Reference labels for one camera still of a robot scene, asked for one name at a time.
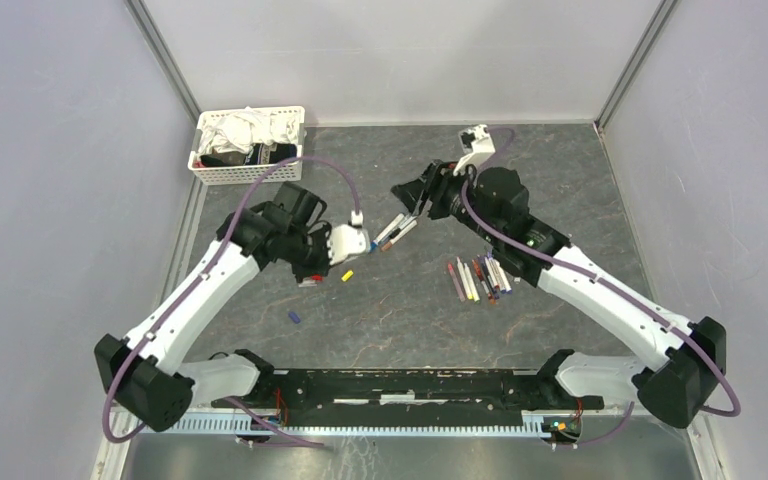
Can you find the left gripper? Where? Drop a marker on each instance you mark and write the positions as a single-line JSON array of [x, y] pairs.
[[321, 267]]

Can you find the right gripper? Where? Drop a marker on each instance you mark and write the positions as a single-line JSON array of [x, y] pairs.
[[431, 186]]

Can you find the yellow capped white marker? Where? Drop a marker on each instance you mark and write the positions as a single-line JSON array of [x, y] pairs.
[[474, 291]]

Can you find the blue capped white marker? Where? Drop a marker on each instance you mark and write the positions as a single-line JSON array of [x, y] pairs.
[[386, 232]]

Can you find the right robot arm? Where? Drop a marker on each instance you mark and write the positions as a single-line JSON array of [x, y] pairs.
[[676, 367]]

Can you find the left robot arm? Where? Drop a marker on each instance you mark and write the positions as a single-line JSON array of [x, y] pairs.
[[145, 371]]

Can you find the red clear pen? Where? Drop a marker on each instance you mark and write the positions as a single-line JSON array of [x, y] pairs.
[[487, 288]]

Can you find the white plastic basket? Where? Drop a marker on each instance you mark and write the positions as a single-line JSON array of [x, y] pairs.
[[245, 174]]

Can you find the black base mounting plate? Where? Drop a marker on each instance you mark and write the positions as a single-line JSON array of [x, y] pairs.
[[411, 398]]

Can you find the white cloth in basket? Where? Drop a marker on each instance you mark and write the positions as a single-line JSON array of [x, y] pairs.
[[238, 129]]

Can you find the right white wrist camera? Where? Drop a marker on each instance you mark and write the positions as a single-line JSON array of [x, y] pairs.
[[477, 146]]

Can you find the aluminium frame rail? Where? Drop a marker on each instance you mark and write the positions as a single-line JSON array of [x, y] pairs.
[[163, 55]]

